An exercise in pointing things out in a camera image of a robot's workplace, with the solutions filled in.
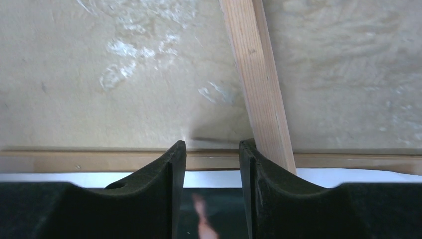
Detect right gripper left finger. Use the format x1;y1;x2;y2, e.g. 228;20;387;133
0;140;187;239

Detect white wooden picture frame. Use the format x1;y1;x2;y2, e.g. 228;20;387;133
219;0;296;174

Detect brown cardboard backing board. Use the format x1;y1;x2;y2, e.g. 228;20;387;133
0;150;422;175

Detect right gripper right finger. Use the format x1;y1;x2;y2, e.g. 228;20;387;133
239;140;422;239

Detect printed photo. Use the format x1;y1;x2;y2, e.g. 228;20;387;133
0;168;422;239

